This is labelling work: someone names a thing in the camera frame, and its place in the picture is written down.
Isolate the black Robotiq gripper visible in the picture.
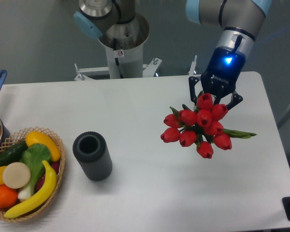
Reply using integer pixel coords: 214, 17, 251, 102
188, 47, 246, 111

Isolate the red tulip bouquet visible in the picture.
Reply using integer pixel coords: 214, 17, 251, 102
160, 91, 256, 159

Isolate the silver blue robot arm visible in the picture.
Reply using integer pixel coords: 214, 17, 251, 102
186, 0, 272, 110

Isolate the dark grey ribbed vase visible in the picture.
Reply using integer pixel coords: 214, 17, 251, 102
72, 131, 113, 181

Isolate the purple red vegetable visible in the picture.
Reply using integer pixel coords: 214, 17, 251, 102
35, 161, 60, 192

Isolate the yellow banana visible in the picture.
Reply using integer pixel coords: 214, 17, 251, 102
4, 160, 57, 218

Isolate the green bok choy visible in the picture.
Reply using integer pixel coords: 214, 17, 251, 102
18, 144, 51, 201

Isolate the woven wicker basket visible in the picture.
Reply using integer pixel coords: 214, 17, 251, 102
0, 127, 66, 222

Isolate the green cucumber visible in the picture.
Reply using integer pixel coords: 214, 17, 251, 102
0, 141, 28, 167

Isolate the beige round radish slice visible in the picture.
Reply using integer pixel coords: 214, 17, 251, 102
2, 162, 30, 189

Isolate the orange fruit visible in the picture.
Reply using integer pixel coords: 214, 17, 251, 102
0, 185, 18, 208

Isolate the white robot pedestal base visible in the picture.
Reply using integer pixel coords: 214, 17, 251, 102
73, 0, 149, 79

